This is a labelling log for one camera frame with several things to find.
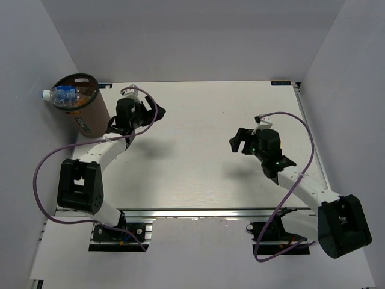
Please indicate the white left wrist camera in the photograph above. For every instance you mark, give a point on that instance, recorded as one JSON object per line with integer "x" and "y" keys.
{"x": 131, "y": 93}

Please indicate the aluminium right side rail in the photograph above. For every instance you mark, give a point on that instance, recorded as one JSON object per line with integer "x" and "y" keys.
{"x": 312, "y": 135}

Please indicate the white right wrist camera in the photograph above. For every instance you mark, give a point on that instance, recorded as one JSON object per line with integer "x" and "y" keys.
{"x": 262, "y": 122}

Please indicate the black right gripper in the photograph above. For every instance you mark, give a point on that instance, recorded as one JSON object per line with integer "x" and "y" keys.
{"x": 242, "y": 135}

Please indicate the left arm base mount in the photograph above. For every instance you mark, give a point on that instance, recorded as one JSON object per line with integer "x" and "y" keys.
{"x": 136, "y": 238}

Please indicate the brown cylindrical bin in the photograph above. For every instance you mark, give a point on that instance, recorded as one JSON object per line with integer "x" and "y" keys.
{"x": 92, "y": 118}

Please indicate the clear bottle blue-white cap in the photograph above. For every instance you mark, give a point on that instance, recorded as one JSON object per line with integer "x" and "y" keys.
{"x": 61, "y": 96}

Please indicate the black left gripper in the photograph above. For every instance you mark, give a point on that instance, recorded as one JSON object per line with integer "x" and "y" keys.
{"x": 149, "y": 114}

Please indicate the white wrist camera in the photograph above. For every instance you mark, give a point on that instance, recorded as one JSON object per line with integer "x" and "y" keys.
{"x": 131, "y": 93}
{"x": 262, "y": 122}

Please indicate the small sticker near bin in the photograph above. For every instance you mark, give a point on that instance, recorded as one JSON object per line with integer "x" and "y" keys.
{"x": 105, "y": 85}

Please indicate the aluminium rail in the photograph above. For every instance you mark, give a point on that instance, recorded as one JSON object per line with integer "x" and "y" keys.
{"x": 195, "y": 213}
{"x": 312, "y": 135}

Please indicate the blue table label sticker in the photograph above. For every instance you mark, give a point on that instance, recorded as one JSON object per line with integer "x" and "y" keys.
{"x": 281, "y": 83}

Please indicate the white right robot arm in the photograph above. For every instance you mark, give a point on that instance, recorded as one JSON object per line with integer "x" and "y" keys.
{"x": 336, "y": 222}

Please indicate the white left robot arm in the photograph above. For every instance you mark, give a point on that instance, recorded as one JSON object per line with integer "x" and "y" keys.
{"x": 80, "y": 185}

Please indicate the aluminium front rail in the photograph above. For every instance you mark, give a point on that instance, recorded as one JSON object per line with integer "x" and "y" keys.
{"x": 195, "y": 213}

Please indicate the blue label clear bottle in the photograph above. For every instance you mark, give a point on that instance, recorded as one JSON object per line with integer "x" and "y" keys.
{"x": 71, "y": 97}

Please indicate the orange juice bottle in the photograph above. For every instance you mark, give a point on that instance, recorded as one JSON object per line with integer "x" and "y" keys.
{"x": 83, "y": 97}

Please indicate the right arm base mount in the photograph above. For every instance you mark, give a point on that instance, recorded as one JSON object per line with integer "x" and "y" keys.
{"x": 275, "y": 238}

